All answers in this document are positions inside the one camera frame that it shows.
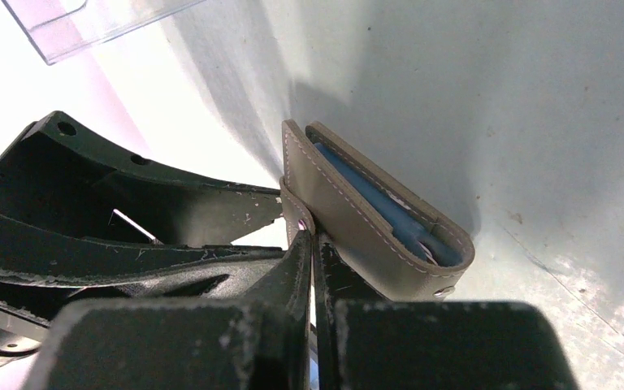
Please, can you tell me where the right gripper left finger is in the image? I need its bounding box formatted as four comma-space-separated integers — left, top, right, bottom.
24, 231, 312, 389

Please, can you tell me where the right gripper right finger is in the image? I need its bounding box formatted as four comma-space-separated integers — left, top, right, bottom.
313, 235, 578, 389

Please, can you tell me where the grey card holder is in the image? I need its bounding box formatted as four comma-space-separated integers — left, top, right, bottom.
279, 119, 475, 301

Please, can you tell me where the clear plastic card box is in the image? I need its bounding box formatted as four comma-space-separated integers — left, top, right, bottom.
2, 0, 199, 65

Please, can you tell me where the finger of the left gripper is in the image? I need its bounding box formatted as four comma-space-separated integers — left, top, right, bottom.
0, 111, 282, 247
0, 214, 284, 323

